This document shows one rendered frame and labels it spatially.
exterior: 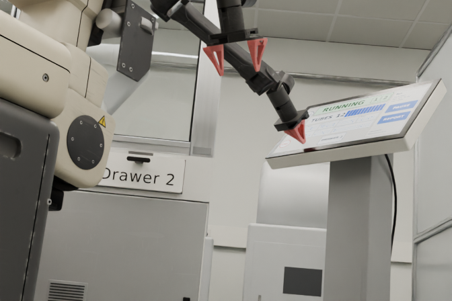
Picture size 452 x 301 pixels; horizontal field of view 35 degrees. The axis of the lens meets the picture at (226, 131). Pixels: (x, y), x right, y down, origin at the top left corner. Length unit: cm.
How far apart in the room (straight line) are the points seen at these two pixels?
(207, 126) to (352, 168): 49
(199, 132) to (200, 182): 17
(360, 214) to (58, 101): 126
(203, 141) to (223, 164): 327
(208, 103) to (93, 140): 101
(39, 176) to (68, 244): 123
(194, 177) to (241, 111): 344
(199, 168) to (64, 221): 45
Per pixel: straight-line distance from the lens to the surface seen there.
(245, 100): 573
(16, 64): 105
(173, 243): 225
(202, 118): 233
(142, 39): 152
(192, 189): 228
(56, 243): 229
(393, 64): 599
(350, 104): 235
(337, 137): 218
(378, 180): 220
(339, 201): 222
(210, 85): 237
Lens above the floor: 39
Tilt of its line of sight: 16 degrees up
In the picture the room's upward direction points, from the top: 5 degrees clockwise
